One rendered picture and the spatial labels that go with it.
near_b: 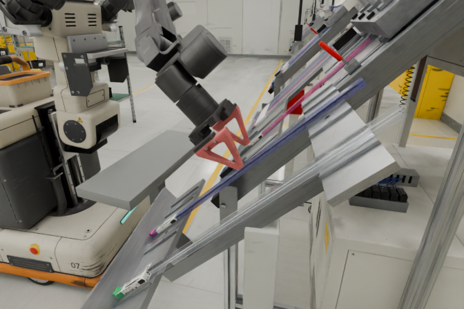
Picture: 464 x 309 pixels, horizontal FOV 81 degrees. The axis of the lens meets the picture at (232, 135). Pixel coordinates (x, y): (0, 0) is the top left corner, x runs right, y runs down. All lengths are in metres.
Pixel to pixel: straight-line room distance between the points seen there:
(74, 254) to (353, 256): 1.08
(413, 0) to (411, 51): 0.10
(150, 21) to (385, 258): 0.80
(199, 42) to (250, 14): 9.14
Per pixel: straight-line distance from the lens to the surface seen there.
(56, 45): 1.27
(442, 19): 0.66
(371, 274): 0.93
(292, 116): 1.75
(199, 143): 0.45
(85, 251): 1.37
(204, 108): 0.46
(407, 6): 0.68
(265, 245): 0.51
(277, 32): 9.47
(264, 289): 0.59
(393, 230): 0.91
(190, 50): 0.46
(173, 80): 0.46
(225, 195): 0.73
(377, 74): 0.64
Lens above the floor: 1.15
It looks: 23 degrees down
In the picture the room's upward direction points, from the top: straight up
